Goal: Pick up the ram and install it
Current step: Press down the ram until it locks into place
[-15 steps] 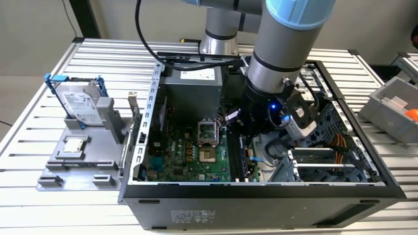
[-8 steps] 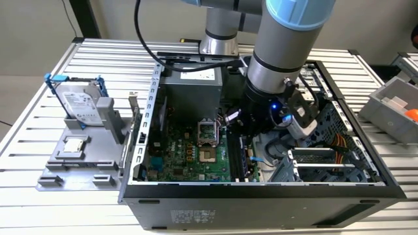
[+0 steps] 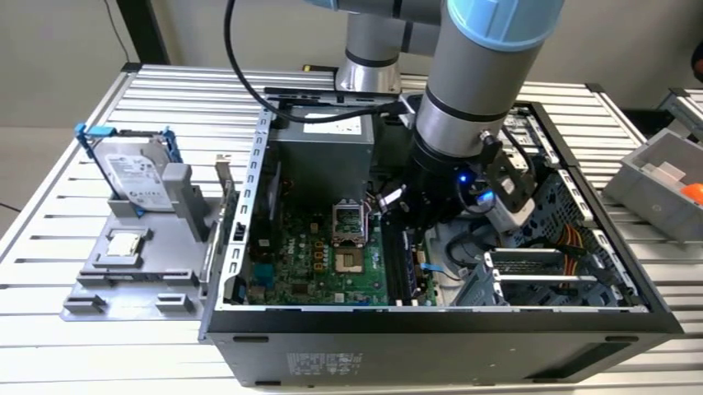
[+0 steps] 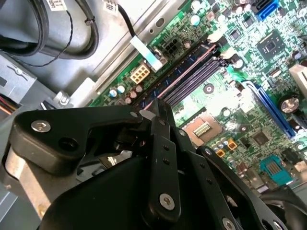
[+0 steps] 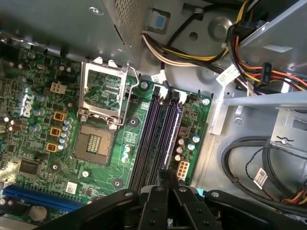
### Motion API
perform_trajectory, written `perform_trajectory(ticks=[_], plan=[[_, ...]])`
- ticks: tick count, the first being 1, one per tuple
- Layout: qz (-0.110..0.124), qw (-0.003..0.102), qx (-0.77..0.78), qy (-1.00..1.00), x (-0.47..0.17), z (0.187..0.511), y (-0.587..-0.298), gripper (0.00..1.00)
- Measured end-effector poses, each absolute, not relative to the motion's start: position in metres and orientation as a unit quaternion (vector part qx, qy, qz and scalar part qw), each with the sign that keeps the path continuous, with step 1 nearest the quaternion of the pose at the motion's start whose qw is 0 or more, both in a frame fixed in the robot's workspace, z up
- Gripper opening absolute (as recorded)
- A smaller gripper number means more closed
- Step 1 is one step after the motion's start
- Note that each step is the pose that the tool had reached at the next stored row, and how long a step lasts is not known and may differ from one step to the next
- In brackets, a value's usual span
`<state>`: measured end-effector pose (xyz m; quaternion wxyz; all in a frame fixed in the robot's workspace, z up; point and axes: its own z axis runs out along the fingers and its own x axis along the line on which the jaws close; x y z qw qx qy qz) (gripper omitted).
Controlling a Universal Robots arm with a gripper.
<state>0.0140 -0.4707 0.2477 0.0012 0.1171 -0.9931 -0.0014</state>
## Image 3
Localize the green motherboard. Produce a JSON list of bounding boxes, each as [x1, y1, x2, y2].
[[240, 205, 440, 308]]

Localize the black looped wire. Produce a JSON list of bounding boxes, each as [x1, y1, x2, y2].
[[444, 228, 489, 283]]

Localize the black RAM slot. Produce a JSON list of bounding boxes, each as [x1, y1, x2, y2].
[[382, 221, 406, 306], [394, 230, 424, 306]]

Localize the black camera cable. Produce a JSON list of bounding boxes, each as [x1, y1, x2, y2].
[[222, 0, 405, 123], [454, 176, 494, 215]]

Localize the black upright post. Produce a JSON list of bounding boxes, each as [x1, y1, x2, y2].
[[112, 0, 170, 66]]

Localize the grey parts rack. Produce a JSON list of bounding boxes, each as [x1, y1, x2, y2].
[[58, 163, 221, 324]]

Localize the silver CPU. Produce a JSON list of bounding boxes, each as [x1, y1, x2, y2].
[[105, 232, 145, 257]]

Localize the graphics card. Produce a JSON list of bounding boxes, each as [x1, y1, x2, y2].
[[200, 154, 242, 297]]

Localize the grey power supply unit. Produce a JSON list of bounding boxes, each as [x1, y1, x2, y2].
[[268, 105, 377, 207]]

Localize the CPU socket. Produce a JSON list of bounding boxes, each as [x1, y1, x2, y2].
[[332, 242, 366, 275]]

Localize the orange yellow red wires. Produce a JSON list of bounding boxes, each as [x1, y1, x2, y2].
[[553, 224, 587, 289]]

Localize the RAM stick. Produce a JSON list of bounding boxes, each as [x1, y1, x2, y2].
[[401, 230, 422, 300]]

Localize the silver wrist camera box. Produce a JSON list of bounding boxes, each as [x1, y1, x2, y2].
[[481, 197, 537, 231]]

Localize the silver hard disk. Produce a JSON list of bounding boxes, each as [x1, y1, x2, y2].
[[90, 135, 177, 213]]

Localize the metal drive cage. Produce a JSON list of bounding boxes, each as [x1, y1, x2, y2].
[[498, 105, 561, 174]]

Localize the white block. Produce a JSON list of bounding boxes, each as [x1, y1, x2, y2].
[[641, 161, 687, 186]]

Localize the black open PC case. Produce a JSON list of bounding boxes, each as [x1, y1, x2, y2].
[[196, 85, 685, 388]]

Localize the metal disk bay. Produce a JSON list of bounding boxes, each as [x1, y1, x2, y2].
[[454, 246, 605, 308]]

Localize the grey plastic bin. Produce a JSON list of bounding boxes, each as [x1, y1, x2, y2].
[[601, 128, 703, 244]]

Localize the metal socket cover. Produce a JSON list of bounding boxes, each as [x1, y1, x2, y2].
[[332, 198, 368, 248]]

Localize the blue disk carrier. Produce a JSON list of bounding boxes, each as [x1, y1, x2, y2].
[[73, 121, 185, 217]]

